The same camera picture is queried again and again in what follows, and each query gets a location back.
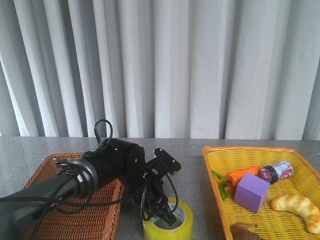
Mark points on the yellow tape roll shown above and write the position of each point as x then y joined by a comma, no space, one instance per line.
158,229

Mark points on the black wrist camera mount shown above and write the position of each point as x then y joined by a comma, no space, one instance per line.
163,163

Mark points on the grey pleated curtain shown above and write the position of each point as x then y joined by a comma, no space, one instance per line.
199,69

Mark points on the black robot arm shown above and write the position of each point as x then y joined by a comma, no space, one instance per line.
114,159

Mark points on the brown wicker basket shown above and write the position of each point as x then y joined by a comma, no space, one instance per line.
92,223

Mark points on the purple foam cube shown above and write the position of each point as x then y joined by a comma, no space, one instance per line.
251,192

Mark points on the orange toy carrot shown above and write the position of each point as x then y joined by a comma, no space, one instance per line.
232,178

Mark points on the small labelled jar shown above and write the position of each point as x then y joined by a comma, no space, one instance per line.
277,172

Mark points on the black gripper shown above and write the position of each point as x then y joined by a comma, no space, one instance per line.
150,195

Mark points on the toy croissant bread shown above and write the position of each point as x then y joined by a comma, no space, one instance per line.
301,206

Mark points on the yellow woven basket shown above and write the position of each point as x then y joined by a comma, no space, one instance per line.
271,224

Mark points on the brown toy animal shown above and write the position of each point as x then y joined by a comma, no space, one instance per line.
240,231

